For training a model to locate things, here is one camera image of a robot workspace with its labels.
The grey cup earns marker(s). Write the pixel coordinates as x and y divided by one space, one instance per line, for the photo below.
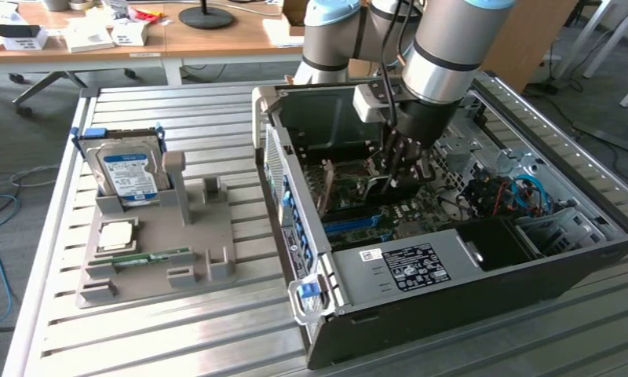
57 4

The open black PC case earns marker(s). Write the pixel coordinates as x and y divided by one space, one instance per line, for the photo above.
450 322

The grey power supply unit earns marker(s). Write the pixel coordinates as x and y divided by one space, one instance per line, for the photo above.
361 271

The white papers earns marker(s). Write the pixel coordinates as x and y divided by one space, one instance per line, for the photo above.
0 13

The grey disk bay trays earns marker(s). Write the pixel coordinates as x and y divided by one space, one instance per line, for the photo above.
566 231

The white paper stack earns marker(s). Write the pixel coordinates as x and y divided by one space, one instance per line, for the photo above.
283 33

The silver CPU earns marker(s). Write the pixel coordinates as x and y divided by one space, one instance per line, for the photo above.
116 236

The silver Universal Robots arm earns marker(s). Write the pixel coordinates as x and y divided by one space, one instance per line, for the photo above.
439 59

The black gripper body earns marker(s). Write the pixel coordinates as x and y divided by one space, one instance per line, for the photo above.
427 121

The green RAM stick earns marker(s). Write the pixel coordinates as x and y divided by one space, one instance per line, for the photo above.
147 257

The clear plastic bag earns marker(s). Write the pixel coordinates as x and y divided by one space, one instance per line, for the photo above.
116 8

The black and white box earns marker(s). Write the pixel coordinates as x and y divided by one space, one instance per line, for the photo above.
23 41

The grey parts rack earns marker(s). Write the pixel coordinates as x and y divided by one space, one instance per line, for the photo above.
156 235

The tape roll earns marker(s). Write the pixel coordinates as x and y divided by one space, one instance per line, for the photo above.
80 4

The blue expansion slot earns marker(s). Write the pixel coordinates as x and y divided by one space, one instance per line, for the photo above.
351 224

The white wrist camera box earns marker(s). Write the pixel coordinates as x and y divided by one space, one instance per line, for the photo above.
368 106

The metal drive cage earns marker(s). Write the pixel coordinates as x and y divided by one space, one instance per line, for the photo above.
471 165

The wooden desk white frame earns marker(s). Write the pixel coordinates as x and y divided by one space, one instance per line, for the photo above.
215 43

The white printed box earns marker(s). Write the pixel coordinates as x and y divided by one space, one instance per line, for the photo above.
128 35

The black round lamp base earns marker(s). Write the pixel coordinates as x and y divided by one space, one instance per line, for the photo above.
207 19

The flat white box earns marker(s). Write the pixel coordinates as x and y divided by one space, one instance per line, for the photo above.
88 39

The white frame table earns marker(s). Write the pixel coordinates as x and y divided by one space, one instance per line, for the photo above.
608 41

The green Dell motherboard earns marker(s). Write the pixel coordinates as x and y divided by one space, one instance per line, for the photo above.
413 210

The Nvidia graphics card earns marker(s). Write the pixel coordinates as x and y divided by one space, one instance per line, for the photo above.
376 192

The red plastic item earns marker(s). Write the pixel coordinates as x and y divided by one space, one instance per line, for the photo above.
147 15

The hard disk with blue caddy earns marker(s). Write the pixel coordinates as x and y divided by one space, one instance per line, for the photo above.
128 173

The wooden cabinet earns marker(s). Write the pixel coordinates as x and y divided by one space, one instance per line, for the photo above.
534 39

